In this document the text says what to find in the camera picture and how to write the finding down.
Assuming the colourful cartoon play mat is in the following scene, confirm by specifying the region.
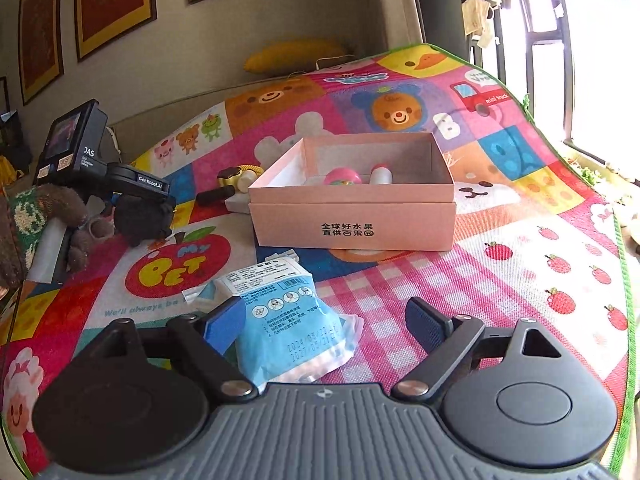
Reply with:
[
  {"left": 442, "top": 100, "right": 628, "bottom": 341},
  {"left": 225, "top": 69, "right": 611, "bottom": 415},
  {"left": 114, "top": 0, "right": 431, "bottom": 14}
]
[{"left": 0, "top": 42, "right": 631, "bottom": 480}]

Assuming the white cable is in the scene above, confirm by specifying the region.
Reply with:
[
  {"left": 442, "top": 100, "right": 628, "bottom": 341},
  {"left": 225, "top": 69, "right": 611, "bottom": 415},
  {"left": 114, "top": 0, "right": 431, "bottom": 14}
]
[{"left": 287, "top": 54, "right": 352, "bottom": 81}]

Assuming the grey curtain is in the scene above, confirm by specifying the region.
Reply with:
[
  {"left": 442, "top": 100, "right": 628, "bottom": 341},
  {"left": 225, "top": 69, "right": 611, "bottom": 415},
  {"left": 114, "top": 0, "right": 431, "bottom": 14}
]
[{"left": 375, "top": 0, "right": 471, "bottom": 61}]

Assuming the beige upholstered bed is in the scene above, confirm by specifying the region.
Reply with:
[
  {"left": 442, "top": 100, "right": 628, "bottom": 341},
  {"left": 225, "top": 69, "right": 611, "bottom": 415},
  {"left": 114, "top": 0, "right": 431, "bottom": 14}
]
[{"left": 107, "top": 67, "right": 301, "bottom": 133}]

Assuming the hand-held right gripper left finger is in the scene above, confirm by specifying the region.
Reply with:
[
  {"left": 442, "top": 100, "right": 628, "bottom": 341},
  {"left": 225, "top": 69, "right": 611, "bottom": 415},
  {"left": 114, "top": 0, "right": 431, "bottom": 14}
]
[{"left": 92, "top": 296, "right": 260, "bottom": 403}]

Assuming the blue face mask packet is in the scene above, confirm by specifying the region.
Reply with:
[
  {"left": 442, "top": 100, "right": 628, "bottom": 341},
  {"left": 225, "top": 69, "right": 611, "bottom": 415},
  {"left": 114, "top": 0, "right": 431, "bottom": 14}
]
[{"left": 182, "top": 255, "right": 363, "bottom": 393}]

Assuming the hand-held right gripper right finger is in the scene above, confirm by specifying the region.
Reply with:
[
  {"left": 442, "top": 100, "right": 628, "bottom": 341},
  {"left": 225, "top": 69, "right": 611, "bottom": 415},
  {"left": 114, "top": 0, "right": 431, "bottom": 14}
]
[{"left": 391, "top": 296, "right": 565, "bottom": 403}]

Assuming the black plush toy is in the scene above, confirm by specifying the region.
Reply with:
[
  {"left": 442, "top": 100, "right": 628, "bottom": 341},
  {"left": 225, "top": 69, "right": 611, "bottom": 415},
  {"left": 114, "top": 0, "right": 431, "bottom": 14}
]
[{"left": 114, "top": 194, "right": 177, "bottom": 248}]

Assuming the white flat panel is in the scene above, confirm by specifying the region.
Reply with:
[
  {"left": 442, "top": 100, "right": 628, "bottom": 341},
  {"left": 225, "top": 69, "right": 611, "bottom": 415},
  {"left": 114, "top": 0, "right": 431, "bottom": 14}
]
[{"left": 29, "top": 224, "right": 76, "bottom": 283}]

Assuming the person's left forearm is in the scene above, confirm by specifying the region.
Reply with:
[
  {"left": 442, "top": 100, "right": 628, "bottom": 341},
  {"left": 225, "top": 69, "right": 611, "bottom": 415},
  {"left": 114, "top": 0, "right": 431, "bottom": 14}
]
[{"left": 0, "top": 183, "right": 90, "bottom": 288}]

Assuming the beige hanging garment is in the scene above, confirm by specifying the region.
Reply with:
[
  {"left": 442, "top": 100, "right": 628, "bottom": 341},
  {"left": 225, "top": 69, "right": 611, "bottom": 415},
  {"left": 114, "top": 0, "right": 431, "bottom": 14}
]
[{"left": 461, "top": 0, "right": 497, "bottom": 50}]

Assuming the black bag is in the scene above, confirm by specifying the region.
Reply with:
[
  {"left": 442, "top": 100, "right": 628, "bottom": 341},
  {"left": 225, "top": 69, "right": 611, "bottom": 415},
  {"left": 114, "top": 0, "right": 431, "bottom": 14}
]
[{"left": 0, "top": 109, "right": 34, "bottom": 173}]

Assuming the black cylinder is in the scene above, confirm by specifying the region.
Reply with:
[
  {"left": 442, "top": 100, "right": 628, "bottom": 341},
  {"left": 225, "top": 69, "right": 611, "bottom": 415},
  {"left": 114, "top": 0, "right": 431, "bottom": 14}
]
[{"left": 196, "top": 185, "right": 237, "bottom": 207}]

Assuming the yellow toy cup brown lid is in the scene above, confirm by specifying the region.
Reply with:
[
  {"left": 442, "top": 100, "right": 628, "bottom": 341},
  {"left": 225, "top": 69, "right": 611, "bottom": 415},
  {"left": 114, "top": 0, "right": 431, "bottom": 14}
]
[{"left": 216, "top": 164, "right": 264, "bottom": 192}]

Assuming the red gold framed picture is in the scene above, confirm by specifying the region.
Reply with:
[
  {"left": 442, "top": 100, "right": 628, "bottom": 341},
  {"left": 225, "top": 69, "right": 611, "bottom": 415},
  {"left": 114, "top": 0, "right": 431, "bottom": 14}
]
[{"left": 74, "top": 0, "right": 158, "bottom": 63}]

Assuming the yellow pillow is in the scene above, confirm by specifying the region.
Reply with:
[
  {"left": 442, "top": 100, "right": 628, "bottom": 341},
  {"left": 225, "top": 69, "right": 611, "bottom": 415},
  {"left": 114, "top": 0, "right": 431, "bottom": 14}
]
[{"left": 244, "top": 40, "right": 349, "bottom": 74}]

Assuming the small brown plush toy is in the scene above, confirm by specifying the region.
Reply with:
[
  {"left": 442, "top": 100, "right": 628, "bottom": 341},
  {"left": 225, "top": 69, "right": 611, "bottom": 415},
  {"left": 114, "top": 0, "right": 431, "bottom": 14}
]
[{"left": 67, "top": 217, "right": 115, "bottom": 273}]

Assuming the tall red framed picture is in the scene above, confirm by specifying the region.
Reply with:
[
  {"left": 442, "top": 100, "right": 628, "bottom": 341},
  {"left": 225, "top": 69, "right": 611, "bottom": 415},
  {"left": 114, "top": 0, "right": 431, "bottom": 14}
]
[{"left": 17, "top": 0, "right": 65, "bottom": 107}]

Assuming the pink ball toy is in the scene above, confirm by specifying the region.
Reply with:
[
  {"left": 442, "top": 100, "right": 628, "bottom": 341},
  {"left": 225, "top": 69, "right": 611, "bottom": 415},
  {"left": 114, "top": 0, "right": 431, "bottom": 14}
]
[{"left": 324, "top": 169, "right": 359, "bottom": 187}]

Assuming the pink cardboard box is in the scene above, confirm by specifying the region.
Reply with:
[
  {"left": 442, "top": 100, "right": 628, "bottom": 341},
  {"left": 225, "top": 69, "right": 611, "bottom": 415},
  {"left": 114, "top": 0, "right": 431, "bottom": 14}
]
[{"left": 247, "top": 131, "right": 457, "bottom": 252}]

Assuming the black window frame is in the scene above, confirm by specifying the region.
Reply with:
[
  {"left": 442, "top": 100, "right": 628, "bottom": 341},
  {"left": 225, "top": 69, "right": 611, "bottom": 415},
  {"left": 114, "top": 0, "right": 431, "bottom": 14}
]
[{"left": 500, "top": 0, "right": 578, "bottom": 147}]

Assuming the small green potted plant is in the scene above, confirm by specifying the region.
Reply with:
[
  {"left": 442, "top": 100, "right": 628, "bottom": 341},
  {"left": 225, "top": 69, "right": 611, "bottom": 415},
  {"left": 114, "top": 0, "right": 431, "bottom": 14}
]
[{"left": 565, "top": 152, "right": 640, "bottom": 196}]

